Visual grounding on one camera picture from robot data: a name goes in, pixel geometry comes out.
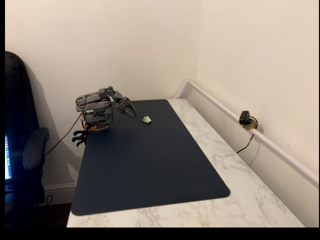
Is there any dark desk mat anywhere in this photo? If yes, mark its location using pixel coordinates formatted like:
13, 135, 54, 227
70, 99, 231, 216

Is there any black clamp with orange parts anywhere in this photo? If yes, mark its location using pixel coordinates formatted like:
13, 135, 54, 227
71, 123, 90, 148

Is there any white baseboard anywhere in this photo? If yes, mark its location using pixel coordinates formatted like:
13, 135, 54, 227
42, 183, 77, 206

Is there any black office chair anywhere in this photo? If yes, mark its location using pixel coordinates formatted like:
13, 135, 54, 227
4, 51, 50, 227

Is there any black webcam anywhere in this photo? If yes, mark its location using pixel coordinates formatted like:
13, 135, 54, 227
239, 110, 251, 125

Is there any laptop screen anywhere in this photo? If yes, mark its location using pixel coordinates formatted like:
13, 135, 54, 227
4, 134, 12, 180

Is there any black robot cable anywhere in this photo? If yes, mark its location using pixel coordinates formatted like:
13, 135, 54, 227
44, 113, 83, 156

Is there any black floor cable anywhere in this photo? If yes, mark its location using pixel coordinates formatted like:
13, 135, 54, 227
33, 194, 54, 207

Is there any black webcam cable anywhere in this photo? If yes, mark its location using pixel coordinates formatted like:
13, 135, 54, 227
236, 116, 259, 154

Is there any tan webcam mount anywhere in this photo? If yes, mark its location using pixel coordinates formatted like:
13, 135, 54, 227
244, 120, 259, 132

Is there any white ledge rail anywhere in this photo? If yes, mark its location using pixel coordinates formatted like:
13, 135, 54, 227
174, 79, 320, 188

